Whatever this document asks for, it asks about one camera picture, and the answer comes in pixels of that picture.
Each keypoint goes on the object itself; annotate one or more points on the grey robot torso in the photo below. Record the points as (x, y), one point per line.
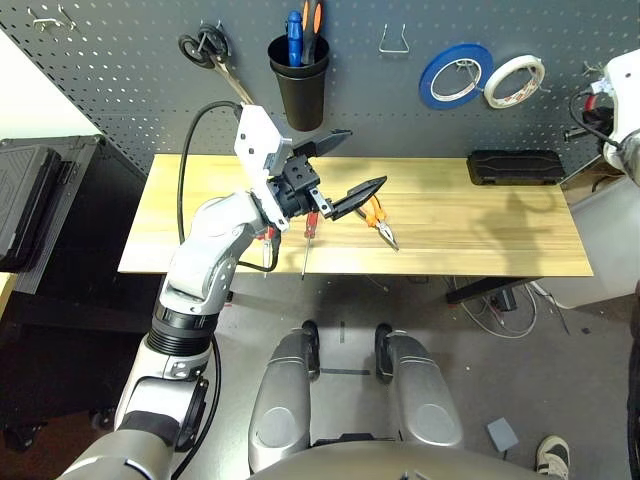
(390, 462)

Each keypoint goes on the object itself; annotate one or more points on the black plastic cup holder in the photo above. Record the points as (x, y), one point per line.
(302, 100)

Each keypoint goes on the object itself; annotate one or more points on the blue tape roll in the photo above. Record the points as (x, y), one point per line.
(426, 85)

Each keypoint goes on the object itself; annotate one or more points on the black floor tape strip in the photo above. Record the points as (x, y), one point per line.
(345, 371)

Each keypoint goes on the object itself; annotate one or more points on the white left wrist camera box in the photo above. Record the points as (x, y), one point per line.
(255, 135)

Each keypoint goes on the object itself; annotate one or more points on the silver double peg hook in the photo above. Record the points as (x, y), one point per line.
(47, 21)

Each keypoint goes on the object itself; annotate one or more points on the black table leg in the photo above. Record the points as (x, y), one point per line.
(480, 290)

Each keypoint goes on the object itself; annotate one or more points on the black rectangular box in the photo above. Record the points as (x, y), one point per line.
(515, 167)

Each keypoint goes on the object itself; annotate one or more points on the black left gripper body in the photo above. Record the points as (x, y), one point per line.
(295, 187)

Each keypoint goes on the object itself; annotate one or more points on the black flight case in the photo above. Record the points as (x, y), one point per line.
(90, 200)

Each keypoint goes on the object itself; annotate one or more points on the orange black needle-nose pliers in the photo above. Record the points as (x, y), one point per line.
(377, 217)

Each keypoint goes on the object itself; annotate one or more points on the grey foot pedal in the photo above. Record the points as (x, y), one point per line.
(502, 434)

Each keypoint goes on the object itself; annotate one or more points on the silver robot leg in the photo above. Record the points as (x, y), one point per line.
(280, 400)
(425, 395)

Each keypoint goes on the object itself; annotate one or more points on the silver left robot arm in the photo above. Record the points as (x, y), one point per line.
(210, 250)

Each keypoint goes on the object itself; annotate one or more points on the white cabinet with logo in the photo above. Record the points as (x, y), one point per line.
(600, 250)

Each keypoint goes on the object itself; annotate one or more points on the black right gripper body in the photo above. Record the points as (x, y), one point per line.
(597, 122)

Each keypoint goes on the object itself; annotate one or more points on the white tape roll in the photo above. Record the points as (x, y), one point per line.
(500, 103)

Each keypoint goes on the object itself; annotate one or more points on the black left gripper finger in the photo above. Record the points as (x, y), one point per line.
(357, 196)
(327, 141)

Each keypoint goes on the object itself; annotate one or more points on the silver robot right leg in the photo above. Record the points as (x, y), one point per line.
(425, 395)

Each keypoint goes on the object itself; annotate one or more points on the black ribbed hard case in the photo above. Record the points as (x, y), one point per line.
(25, 200)

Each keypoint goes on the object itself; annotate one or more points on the white black sneaker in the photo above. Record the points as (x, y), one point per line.
(552, 455)

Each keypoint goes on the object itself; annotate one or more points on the silver long peg hook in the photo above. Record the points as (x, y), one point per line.
(592, 69)

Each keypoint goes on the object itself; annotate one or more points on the silver robot left leg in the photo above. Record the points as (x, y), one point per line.
(280, 400)

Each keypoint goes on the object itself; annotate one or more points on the black power adapter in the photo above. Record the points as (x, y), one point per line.
(504, 300)

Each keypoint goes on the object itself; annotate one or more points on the silver tape peg hook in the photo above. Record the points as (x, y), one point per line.
(537, 80)
(467, 64)

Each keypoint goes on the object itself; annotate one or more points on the dark grey metal pegboard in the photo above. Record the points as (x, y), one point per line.
(380, 115)

